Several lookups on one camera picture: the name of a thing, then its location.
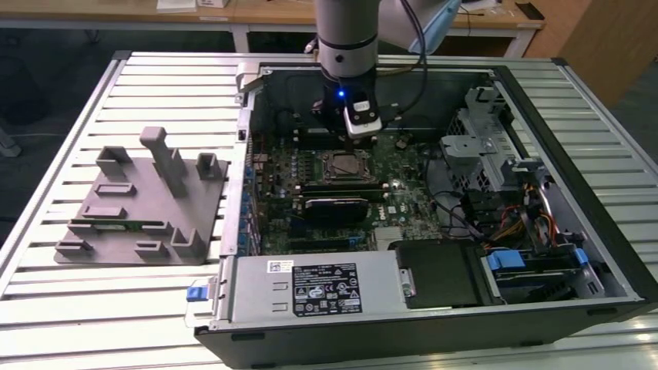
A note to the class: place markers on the silver CPU chip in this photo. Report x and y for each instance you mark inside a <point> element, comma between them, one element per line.
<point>346,165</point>

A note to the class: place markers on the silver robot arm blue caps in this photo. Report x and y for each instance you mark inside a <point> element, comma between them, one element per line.
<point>347,38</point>

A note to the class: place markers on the CPU socket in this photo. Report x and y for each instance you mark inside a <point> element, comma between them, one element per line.
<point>323,178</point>

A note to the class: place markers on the RAM slot white clips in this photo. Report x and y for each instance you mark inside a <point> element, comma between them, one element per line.
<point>303,131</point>
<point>309,140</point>

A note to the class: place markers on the long black expansion slot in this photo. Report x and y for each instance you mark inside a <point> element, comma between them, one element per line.
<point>339,190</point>

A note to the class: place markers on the grey metal drive cage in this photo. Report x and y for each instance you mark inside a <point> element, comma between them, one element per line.
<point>462,150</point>

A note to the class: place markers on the small black graphics card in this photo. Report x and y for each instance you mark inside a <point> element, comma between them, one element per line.
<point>334,211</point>

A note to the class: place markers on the small white box on desk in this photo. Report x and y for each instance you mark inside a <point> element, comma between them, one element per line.
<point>213,3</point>

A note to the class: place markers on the green motherboard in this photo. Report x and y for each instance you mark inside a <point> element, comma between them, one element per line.
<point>411,216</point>

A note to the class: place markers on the small silver heat sink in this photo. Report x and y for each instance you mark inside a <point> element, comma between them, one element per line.
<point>390,237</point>

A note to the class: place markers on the black object on desk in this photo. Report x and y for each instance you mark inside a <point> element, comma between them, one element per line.
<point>529,9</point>

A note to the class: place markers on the grey plastic parts rack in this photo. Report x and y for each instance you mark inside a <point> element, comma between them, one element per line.
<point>145,200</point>

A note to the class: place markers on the white barcode sticker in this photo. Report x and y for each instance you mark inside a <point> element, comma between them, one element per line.
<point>278,266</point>

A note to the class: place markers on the black rating label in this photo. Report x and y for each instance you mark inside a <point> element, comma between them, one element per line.
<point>326,289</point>

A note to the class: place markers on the green RAM stick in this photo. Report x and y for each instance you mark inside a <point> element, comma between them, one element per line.
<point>135,225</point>

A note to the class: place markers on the grey power supply unit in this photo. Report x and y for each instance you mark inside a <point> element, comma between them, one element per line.
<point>257,285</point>

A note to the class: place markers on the brown wooden cabinet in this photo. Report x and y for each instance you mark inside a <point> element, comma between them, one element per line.
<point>606,38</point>

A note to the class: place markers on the blue disk carrier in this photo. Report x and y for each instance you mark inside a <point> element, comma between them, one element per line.
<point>506,260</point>

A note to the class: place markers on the blue case latch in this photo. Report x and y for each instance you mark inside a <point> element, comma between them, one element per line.
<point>197,293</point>

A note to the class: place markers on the black open PC case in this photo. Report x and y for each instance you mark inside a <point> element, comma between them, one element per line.
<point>359,339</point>

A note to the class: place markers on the grey furniture foot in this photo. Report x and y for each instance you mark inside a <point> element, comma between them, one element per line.
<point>10,148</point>

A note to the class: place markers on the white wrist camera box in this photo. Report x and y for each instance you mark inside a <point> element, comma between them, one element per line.
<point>362,119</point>

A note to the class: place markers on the wooden desk white frame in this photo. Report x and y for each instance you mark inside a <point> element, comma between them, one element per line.
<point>78,13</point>

